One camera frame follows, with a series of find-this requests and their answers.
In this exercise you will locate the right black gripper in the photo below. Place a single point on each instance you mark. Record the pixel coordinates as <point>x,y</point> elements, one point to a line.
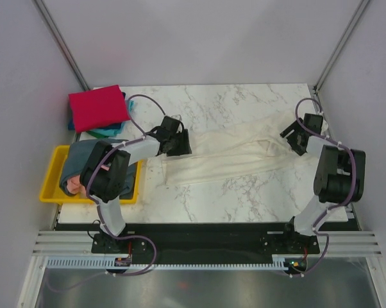
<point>294,126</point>

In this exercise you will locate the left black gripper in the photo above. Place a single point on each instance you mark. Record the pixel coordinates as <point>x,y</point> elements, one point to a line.
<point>184,147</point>

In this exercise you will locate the cream white t shirt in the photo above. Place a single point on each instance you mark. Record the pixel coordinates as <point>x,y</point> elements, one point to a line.
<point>238,150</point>

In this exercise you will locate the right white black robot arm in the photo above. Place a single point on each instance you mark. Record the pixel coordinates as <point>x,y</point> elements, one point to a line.
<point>338,181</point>

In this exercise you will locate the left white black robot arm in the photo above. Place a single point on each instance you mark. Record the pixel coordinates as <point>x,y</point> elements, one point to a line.
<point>104,173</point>

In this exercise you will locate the folded turquoise t shirt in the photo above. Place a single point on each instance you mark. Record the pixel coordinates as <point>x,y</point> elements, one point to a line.
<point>112,133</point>

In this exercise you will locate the folded green t shirt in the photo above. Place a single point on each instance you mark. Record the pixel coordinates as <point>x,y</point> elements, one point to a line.
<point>96,135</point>

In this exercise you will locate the folded magenta t shirt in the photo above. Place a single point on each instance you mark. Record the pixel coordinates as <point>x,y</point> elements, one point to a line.
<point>98,108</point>

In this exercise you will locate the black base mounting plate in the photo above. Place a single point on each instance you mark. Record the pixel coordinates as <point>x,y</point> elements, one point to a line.
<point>195,241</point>

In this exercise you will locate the grey blue t shirt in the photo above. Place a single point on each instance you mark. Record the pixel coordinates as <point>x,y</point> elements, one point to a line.
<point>77,157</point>

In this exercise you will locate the folded navy blue t shirt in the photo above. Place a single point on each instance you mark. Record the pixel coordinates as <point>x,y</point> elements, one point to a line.
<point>72,123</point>

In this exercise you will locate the pink t shirt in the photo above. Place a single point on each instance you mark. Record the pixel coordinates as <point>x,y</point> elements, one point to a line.
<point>72,185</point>

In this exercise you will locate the yellow plastic tray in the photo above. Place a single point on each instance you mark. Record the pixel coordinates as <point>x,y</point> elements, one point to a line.
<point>51,192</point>

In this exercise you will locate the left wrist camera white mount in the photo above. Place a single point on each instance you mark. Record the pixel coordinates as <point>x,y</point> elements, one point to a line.
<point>177,117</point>

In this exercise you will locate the right aluminium frame post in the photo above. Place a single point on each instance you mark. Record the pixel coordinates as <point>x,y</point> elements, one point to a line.
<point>341,44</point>

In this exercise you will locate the aluminium frame post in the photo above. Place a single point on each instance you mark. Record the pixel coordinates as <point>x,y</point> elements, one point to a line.
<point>60,42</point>
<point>341,44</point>

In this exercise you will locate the left aluminium frame post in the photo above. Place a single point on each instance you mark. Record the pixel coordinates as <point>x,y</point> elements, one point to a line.
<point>60,42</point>

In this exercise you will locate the aluminium extrusion rail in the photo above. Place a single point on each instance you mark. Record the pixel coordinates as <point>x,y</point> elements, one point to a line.
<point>78,243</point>

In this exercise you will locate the white slotted cable duct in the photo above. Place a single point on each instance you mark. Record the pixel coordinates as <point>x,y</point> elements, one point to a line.
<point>105,262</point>

